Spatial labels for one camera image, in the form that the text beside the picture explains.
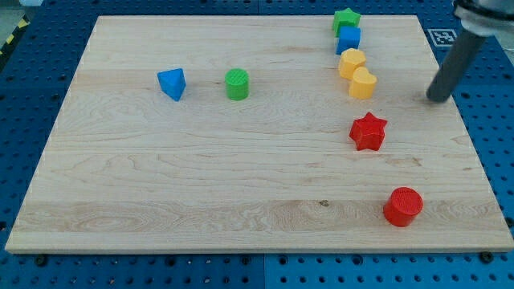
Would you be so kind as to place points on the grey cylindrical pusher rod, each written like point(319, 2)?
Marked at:
point(458, 59)

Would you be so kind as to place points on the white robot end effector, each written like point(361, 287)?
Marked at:
point(485, 17)

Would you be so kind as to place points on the blue cube block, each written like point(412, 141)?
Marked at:
point(349, 37)

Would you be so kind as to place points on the fiducial marker tag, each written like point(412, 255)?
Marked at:
point(442, 37)

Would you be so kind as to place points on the yellow heart block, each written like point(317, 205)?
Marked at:
point(362, 84)

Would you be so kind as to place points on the yellow hexagon block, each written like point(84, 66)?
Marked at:
point(350, 60)

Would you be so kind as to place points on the green star block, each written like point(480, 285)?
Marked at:
point(346, 17)

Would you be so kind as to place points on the red star block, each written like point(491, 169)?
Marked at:
point(368, 132)

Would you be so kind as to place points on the red cylinder block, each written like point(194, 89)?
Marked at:
point(403, 206)

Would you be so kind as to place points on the green cylinder block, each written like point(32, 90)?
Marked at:
point(237, 84)

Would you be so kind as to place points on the blue triangular block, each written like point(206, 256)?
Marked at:
point(172, 83)

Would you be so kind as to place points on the wooden board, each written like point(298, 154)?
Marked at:
point(128, 170)

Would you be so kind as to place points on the black yellow hazard tape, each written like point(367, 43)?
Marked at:
point(15, 36)

